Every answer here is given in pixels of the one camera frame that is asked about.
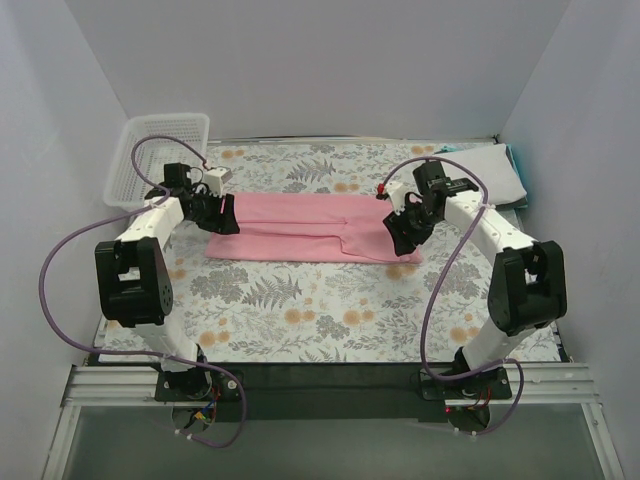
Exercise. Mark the floral table mat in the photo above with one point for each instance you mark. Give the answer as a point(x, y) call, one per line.
point(308, 312)

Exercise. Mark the white folded t shirt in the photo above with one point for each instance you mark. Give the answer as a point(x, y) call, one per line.
point(491, 166)

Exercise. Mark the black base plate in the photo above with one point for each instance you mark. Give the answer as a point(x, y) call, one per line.
point(335, 391)

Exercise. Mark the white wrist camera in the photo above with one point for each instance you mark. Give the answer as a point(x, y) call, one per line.
point(395, 193)
point(215, 179)

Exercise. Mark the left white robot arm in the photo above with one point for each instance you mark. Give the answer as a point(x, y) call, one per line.
point(134, 283)

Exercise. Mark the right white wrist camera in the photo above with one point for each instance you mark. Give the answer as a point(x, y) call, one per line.
point(395, 193)

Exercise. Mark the white plastic basket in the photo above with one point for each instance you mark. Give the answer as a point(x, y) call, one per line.
point(150, 142)

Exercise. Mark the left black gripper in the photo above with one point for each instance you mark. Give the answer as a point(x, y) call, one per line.
point(215, 212)

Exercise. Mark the aluminium frame rail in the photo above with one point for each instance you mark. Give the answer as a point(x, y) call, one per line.
point(111, 427)

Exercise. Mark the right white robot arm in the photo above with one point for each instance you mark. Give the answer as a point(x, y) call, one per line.
point(527, 289)

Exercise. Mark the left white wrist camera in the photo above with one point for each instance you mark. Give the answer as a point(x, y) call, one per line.
point(215, 179)

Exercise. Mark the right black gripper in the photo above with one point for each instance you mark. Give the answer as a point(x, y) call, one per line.
point(409, 228)

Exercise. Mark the pink t shirt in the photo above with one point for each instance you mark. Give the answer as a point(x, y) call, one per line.
point(309, 228)

